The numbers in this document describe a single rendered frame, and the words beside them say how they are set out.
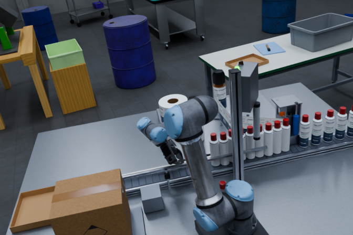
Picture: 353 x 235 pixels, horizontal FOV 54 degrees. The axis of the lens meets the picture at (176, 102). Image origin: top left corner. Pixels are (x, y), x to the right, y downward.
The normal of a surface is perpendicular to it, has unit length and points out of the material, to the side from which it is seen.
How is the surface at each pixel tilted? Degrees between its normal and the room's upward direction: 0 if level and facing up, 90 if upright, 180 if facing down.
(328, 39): 95
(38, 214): 0
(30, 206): 0
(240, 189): 7
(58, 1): 90
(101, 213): 90
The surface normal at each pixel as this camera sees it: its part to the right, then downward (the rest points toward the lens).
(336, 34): 0.42, 0.47
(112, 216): 0.18, 0.44
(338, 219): -0.11, -0.88
